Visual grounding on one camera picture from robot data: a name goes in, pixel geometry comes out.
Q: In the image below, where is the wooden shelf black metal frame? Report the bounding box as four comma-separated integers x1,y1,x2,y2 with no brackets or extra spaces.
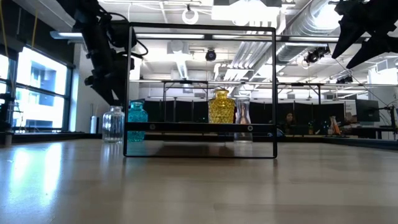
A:
123,21,279,159

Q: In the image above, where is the large window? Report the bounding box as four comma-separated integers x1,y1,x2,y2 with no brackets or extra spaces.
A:
0,46,75,133

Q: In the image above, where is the orange object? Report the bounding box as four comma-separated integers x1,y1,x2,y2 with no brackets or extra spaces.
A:
330,116,341,135

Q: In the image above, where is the dark background desk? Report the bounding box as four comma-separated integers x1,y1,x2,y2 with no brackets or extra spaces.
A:
351,125,398,140

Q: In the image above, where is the silver ventilation duct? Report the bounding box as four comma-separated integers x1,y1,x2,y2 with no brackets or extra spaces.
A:
275,0,346,63

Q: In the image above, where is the yellow hanging cable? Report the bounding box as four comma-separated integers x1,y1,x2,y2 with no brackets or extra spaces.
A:
30,8,40,50

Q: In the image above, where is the black ceiling spotlight cluster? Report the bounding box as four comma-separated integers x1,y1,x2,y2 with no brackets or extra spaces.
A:
303,45,331,65

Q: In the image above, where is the black aluminium table frame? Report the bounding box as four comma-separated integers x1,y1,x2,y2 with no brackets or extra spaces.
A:
0,130,398,152

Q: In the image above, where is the clear flared glass vase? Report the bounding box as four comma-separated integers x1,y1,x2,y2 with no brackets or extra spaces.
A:
234,96,252,143

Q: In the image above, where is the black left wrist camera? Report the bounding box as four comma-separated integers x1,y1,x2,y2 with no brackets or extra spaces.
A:
108,21,138,49

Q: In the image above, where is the tall blue embossed glass vase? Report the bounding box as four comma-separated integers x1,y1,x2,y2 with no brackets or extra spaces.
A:
127,100,149,143

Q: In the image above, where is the person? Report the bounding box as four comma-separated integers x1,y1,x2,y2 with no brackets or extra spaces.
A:
281,111,299,135

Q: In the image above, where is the black computer monitor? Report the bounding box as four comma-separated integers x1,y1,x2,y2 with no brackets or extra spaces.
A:
356,98,381,123

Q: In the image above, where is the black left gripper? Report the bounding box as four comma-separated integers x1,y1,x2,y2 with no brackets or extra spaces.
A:
84,51,135,106

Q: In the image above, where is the clear ribbed glass jar vase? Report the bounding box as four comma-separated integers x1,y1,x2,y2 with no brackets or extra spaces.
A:
101,105,125,144

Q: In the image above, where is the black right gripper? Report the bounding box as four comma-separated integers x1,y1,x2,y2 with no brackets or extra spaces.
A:
331,0,398,69

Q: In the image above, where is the yellow hobnail glass vase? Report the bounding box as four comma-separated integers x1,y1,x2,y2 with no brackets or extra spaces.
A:
207,88,236,124

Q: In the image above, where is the white cylinder bin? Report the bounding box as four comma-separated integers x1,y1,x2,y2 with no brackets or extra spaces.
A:
90,115,100,134

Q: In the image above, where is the white ceiling ring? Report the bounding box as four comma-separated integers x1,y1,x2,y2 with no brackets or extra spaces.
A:
182,8,200,25

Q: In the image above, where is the black equipment stand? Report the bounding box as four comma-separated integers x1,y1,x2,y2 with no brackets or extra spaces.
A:
0,93,25,147

